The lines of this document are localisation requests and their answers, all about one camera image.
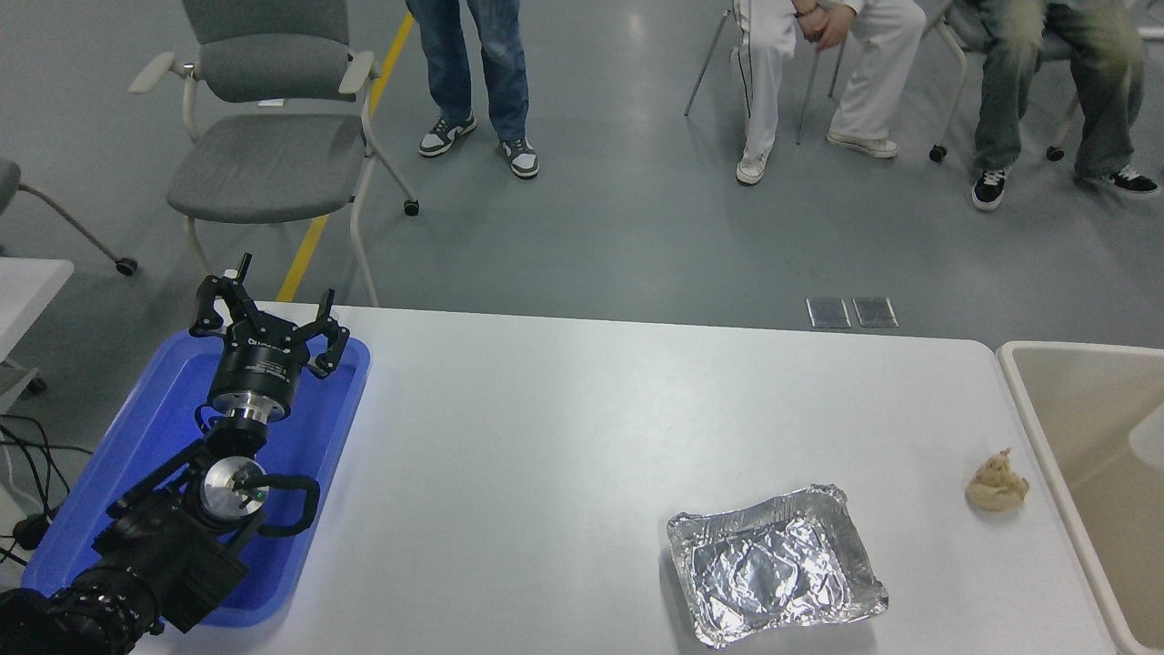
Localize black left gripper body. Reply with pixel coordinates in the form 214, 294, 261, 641
208, 326, 313, 408

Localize white paper cup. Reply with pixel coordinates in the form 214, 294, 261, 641
1129, 428, 1164, 472

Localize grey chair with armrests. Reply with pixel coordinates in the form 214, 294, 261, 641
127, 0, 420, 307

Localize blue plastic tray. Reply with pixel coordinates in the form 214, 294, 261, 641
20, 329, 372, 629

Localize grey chair with castor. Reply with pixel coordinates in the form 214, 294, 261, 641
0, 157, 138, 277

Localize small white table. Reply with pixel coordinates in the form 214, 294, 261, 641
0, 258, 75, 398

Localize person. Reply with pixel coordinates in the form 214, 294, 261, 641
946, 0, 1162, 212
406, 0, 540, 180
730, 0, 927, 187

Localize metal leg chair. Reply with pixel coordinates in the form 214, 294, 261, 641
684, 0, 847, 146

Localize crumpled foil tray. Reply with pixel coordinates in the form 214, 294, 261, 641
667, 484, 889, 650

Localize crumpled tan paper ball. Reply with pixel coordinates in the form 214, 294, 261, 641
965, 448, 1031, 513

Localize large pale bin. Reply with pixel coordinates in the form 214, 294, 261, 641
998, 341, 1164, 655

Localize black cables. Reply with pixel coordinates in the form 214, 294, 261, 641
0, 416, 92, 565

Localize white frame chair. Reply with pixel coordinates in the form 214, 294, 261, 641
928, 0, 1083, 165

